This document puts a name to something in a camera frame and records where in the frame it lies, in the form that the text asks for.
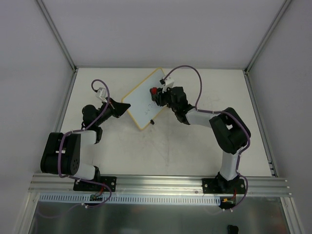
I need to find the aluminium mounting rail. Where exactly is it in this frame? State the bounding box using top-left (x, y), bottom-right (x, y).
top-left (28, 174), bottom-right (293, 197)

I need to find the white slotted cable duct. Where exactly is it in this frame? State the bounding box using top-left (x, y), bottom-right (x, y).
top-left (39, 193), bottom-right (221, 206)

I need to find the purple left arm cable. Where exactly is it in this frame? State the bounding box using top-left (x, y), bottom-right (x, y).
top-left (36, 78), bottom-right (113, 217)

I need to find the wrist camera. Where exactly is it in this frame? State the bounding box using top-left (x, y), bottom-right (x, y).
top-left (159, 77), bottom-right (174, 93)
top-left (96, 87), bottom-right (107, 102)

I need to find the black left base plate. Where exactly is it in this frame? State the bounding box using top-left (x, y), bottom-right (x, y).
top-left (73, 176), bottom-right (117, 192)

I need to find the red bone-shaped eraser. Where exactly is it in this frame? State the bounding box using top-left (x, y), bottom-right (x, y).
top-left (150, 87), bottom-right (157, 96)

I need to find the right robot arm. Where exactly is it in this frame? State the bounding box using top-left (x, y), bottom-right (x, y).
top-left (150, 87), bottom-right (251, 193)

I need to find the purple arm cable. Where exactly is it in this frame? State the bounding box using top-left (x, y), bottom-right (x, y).
top-left (36, 78), bottom-right (113, 217)
top-left (163, 64), bottom-right (252, 215)

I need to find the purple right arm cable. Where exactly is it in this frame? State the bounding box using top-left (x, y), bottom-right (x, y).
top-left (163, 64), bottom-right (252, 215)

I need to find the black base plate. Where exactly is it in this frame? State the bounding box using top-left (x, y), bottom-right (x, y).
top-left (202, 178), bottom-right (246, 195)
top-left (73, 176), bottom-right (117, 192)

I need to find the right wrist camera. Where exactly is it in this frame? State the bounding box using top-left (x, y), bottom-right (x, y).
top-left (159, 77), bottom-right (174, 93)

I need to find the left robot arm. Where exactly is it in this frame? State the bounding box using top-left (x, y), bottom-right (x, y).
top-left (40, 97), bottom-right (131, 190)

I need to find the right aluminium frame post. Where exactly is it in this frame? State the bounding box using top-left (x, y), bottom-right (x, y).
top-left (244, 0), bottom-right (293, 74)

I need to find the black object at bottom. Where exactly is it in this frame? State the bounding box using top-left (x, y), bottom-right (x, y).
top-left (228, 225), bottom-right (239, 234)

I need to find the aluminium frame post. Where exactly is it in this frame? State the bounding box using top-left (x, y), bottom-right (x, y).
top-left (35, 0), bottom-right (77, 72)
top-left (244, 0), bottom-right (293, 74)

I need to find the yellow framed whiteboard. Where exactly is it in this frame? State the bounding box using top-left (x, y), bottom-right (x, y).
top-left (121, 68), bottom-right (165, 130)

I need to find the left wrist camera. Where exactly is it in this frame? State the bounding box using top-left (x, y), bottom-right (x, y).
top-left (96, 87), bottom-right (107, 102)

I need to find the left aluminium frame post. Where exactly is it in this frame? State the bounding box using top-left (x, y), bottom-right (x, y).
top-left (35, 0), bottom-right (77, 72)

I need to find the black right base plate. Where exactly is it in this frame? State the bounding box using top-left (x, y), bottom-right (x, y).
top-left (202, 178), bottom-right (246, 195)

